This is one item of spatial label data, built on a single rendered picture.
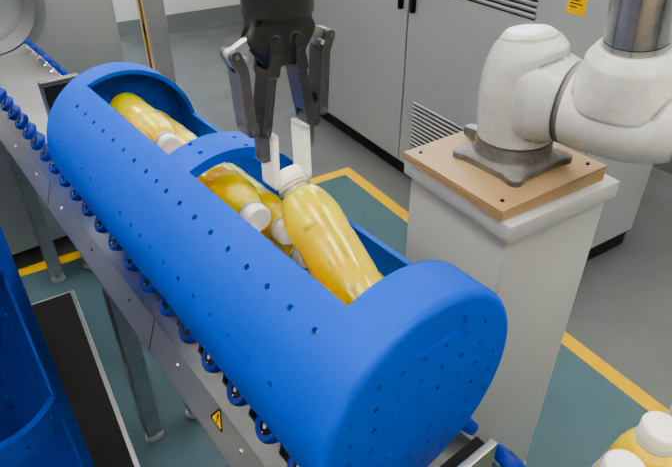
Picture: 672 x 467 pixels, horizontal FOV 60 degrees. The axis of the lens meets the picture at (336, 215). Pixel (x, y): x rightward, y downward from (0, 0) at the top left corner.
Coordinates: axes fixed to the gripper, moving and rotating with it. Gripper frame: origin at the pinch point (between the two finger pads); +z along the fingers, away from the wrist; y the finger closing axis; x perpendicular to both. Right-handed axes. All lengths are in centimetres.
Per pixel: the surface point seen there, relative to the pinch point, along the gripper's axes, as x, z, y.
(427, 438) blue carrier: 25.7, 26.7, -0.7
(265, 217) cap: -7.7, 13.4, -0.9
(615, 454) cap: 41.9, 18.8, -9.1
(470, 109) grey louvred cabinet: -99, 72, -162
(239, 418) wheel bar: 2.7, 36.5, 11.9
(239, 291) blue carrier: 6.6, 10.7, 11.4
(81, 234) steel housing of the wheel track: -62, 41, 13
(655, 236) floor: -29, 129, -223
